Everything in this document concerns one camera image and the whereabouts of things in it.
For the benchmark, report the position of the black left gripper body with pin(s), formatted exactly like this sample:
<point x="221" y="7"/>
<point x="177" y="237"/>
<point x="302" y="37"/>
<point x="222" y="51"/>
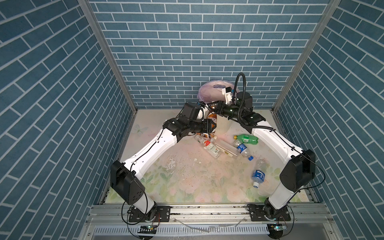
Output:
<point x="202" y="126"/>

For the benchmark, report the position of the aluminium front rail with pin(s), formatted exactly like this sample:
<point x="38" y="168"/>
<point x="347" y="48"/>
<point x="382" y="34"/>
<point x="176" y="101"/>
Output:
<point x="222" y="214"/>

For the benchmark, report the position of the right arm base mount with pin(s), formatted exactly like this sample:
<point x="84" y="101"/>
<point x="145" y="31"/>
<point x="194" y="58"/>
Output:
<point x="260" y="213"/>

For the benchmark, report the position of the clear bottle blue cap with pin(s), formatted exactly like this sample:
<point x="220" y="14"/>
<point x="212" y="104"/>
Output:
<point x="243" y="150"/>

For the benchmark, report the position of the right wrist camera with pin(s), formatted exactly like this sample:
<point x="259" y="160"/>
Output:
<point x="228" y="95"/>

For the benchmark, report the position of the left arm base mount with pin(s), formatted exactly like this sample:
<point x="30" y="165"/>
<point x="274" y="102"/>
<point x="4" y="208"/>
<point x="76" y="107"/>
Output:
<point x="156" y="214"/>

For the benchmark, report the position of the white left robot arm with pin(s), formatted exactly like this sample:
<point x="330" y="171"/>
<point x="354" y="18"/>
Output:
<point x="125" y="176"/>

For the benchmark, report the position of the frosted clear tall bottle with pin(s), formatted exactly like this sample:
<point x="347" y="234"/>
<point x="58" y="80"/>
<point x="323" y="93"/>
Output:
<point x="226" y="148"/>

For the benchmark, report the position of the clear bottle red white label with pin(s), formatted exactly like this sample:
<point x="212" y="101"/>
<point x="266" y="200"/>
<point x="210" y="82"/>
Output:
<point x="208" y="146"/>

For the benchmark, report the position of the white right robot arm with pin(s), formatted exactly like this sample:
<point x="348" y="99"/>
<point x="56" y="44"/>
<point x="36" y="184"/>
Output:
<point x="299" y="165"/>

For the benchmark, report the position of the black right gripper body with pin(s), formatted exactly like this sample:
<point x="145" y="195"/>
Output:
<point x="230" y="111"/>

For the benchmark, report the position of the brown drink bottle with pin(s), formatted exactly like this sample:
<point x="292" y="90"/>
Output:
<point x="208" y="136"/>
<point x="213" y="118"/>

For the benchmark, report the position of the green soda bottle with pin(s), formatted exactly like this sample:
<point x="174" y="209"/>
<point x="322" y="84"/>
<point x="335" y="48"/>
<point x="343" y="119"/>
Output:
<point x="247" y="139"/>

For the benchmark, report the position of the water bottle blue label white cap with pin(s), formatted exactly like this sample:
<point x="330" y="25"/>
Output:
<point x="259" y="174"/>

